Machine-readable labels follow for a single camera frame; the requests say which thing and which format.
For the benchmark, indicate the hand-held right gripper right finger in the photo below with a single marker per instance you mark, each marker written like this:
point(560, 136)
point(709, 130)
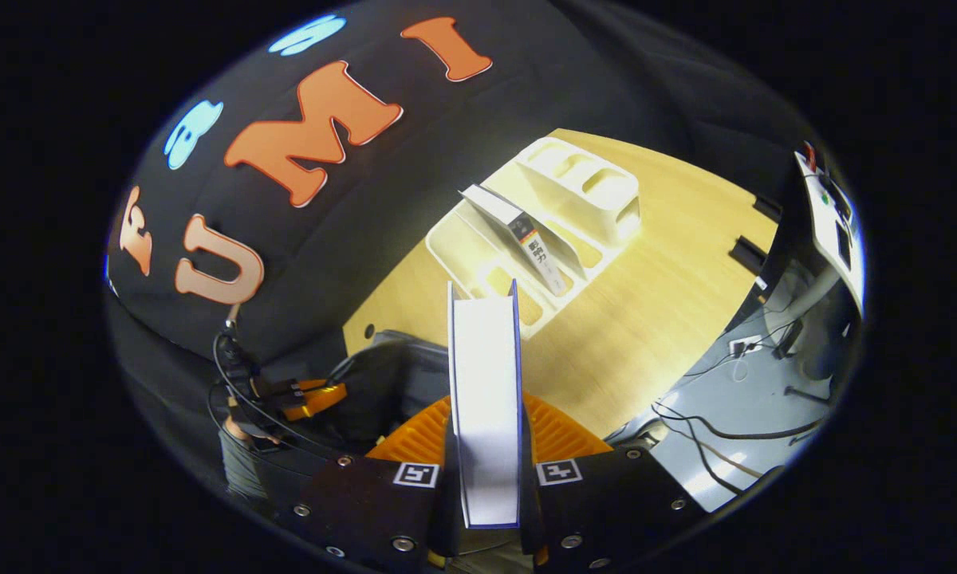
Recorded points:
point(606, 502)

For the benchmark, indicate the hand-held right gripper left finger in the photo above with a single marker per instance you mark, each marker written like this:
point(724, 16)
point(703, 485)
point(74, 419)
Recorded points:
point(367, 502)

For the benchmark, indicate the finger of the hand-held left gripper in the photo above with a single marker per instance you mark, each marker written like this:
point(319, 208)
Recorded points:
point(287, 387)
point(319, 402)

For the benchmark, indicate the grey schoolbag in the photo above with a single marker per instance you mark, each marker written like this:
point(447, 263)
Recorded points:
point(399, 375)

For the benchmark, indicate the blue book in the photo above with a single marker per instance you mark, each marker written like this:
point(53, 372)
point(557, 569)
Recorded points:
point(486, 399)

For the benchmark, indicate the white portrait cover book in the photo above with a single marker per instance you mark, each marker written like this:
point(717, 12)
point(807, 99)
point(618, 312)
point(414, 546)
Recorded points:
point(538, 251)

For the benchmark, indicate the white bookshelf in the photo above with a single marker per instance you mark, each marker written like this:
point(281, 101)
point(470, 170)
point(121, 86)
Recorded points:
point(582, 187)

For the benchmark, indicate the black table edge clamp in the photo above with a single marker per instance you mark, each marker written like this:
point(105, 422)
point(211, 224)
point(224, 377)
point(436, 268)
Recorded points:
point(747, 253)
point(768, 207)

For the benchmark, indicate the black backdrop cloth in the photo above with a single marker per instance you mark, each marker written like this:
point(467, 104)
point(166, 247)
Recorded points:
point(446, 143)

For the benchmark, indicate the white workstation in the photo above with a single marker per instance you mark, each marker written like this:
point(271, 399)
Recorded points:
point(825, 211)

